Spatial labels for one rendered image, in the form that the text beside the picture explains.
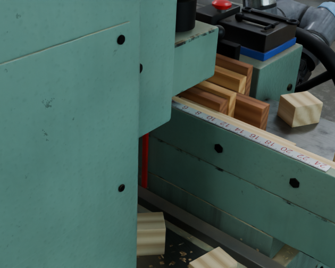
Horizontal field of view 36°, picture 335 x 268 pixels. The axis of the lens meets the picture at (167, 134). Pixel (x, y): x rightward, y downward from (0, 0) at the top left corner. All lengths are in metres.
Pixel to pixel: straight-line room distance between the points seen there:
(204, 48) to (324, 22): 0.65
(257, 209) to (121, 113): 0.25
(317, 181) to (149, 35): 0.23
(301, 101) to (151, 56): 0.29
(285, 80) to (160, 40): 0.36
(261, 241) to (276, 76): 0.28
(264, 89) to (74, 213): 0.42
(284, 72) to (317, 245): 0.32
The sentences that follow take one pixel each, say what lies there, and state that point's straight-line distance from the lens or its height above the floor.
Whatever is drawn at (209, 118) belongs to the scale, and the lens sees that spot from 0.62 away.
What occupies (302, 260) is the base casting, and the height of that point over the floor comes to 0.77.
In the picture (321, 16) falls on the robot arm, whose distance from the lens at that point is 1.29.
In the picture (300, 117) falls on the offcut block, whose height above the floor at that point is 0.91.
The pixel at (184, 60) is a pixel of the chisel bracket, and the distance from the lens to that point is 0.64.
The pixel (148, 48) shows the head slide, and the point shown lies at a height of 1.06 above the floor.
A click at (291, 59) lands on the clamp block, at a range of 0.84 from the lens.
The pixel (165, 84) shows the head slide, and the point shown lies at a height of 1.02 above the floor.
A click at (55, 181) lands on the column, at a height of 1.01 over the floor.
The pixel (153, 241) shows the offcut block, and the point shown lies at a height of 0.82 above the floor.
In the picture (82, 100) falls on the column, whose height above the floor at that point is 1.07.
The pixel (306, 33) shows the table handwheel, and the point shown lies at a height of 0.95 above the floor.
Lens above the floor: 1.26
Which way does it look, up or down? 31 degrees down
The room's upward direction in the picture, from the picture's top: 3 degrees clockwise
